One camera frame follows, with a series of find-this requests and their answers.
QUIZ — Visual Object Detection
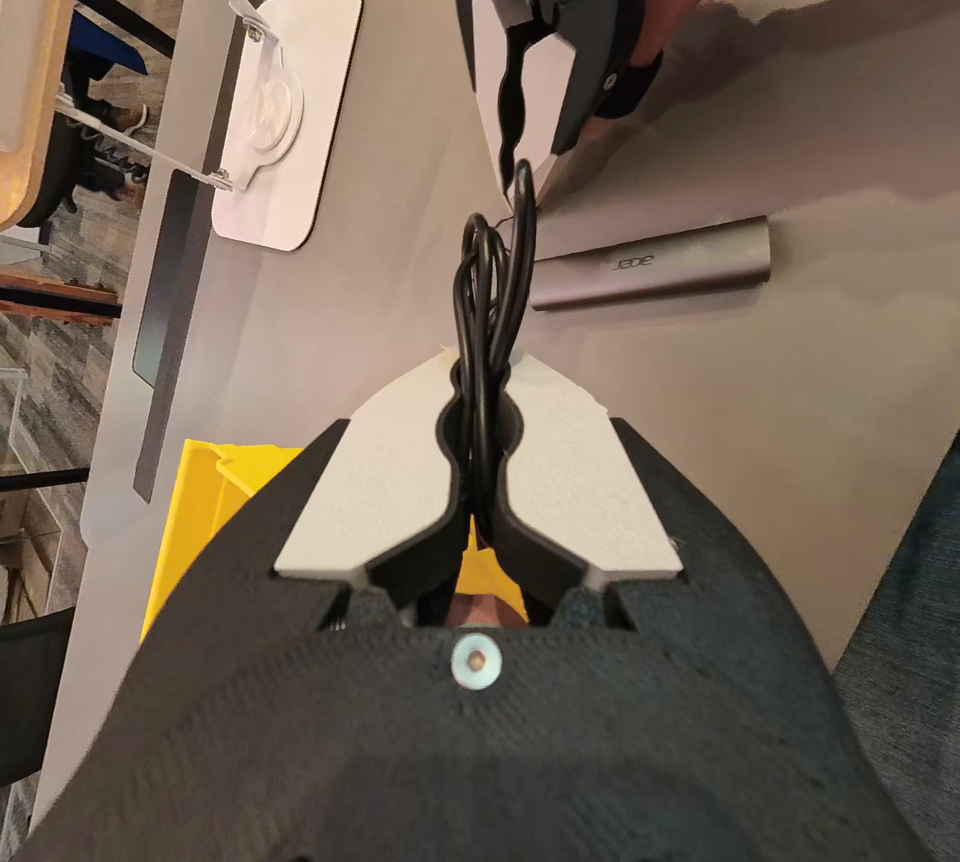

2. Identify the person's blue jeans leg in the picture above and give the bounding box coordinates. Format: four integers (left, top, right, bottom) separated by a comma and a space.
832, 442, 960, 862

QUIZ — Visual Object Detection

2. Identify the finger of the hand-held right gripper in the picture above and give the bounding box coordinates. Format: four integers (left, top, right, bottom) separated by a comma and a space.
469, 0, 535, 197
513, 33, 580, 210

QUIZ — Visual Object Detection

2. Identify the grey usb hub with cable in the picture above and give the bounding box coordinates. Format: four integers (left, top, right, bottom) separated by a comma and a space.
531, 215, 774, 313

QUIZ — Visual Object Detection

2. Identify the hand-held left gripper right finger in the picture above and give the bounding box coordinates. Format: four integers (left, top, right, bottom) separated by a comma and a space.
491, 349, 685, 626

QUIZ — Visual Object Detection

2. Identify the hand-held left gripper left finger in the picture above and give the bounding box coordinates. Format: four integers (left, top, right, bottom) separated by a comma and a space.
274, 348, 466, 626

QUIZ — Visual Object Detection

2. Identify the black usb cable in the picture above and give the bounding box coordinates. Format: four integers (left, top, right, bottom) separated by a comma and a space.
453, 160, 540, 548

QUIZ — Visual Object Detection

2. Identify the yellow plastic bin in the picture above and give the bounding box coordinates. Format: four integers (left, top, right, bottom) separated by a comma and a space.
141, 438, 526, 645

